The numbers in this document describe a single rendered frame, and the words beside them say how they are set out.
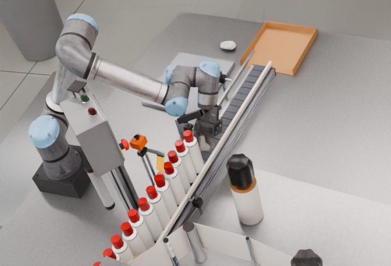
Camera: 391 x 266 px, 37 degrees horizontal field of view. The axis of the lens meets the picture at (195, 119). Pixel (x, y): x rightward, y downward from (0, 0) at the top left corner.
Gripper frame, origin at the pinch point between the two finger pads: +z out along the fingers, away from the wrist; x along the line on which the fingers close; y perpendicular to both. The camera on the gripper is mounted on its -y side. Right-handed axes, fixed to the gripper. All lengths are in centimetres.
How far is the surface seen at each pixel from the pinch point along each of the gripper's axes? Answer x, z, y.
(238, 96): 34.8, -13.8, -1.7
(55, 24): 146, -4, -211
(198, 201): -16.3, 11.0, 9.9
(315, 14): 230, -25, -38
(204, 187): -4.5, 11.2, 5.6
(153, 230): -33.5, 17.3, 2.4
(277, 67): 60, -23, 4
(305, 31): 83, -37, 8
